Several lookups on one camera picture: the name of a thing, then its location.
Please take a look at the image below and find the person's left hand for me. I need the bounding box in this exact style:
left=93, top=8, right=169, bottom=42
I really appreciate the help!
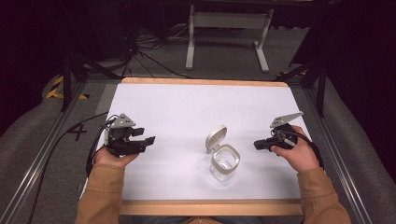
left=92, top=145, right=140, bottom=171

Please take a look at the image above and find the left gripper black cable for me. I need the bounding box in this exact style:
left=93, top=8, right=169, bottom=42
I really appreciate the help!
left=27, top=111, right=117, bottom=224

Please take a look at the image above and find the bundle of black floor cables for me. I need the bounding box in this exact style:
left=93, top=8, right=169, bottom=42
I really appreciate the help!
left=122, top=21, right=194, bottom=80

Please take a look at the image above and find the aluminium floor rail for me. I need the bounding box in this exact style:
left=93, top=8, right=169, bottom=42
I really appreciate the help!
left=0, top=81, right=89, bottom=224
left=303, top=88, right=375, bottom=224

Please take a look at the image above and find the person's right hand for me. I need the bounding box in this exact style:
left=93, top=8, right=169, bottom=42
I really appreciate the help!
left=270, top=124, right=320, bottom=174

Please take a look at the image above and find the white metal stand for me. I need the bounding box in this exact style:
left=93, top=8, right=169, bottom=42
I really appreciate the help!
left=185, top=4, right=276, bottom=74

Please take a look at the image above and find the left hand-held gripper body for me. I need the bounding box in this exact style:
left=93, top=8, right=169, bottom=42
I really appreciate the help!
left=104, top=113, right=148, bottom=158

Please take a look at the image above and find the glass jar with white lid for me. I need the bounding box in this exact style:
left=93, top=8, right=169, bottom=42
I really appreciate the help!
left=205, top=124, right=242, bottom=182

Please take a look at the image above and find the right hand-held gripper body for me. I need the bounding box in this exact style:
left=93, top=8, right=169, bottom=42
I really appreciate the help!
left=268, top=111, right=304, bottom=151

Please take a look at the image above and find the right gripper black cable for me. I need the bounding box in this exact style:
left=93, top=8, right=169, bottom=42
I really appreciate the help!
left=271, top=128, right=325, bottom=172

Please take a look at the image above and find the white table mat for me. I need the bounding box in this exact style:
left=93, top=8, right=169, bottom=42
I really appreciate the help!
left=96, top=82, right=312, bottom=201

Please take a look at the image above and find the yellow black hazard tape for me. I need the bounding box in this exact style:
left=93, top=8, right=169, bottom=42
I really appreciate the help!
left=45, top=75, right=91, bottom=101

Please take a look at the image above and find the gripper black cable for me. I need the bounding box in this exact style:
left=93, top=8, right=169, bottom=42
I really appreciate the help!
left=27, top=111, right=117, bottom=224
left=271, top=128, right=325, bottom=172

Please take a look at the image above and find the black tripod stand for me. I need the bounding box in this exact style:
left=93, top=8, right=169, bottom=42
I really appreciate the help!
left=60, top=51, right=123, bottom=113
left=274, top=58, right=329, bottom=119

